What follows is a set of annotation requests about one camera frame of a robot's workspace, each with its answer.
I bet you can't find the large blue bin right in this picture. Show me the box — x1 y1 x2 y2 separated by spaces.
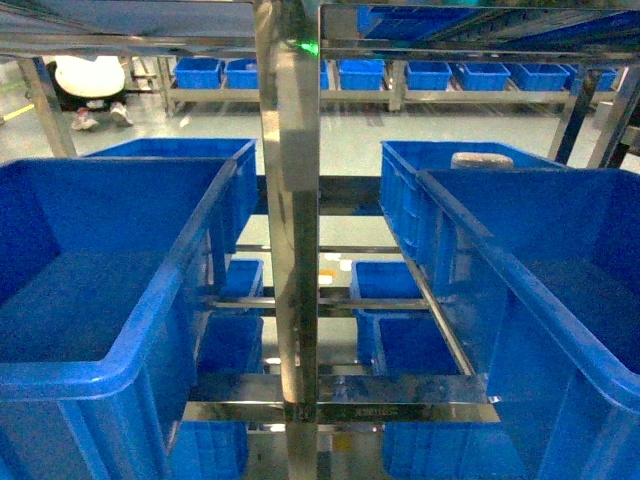
418 169 639 479

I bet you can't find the large blue bin left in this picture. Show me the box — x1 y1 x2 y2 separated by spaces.
1 159 237 479

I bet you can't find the large blue bin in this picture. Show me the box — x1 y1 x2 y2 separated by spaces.
1 159 237 479
418 169 639 479

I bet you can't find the rear left blue bin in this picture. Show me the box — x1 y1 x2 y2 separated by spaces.
82 138 260 256

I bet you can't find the grey tape roll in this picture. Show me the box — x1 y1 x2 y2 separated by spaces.
451 152 514 170

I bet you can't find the stainless steel shelving rack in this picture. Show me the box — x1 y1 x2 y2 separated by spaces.
0 0 640 480

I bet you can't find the blue bin with roll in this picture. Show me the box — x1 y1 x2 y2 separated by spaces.
379 140 562 261

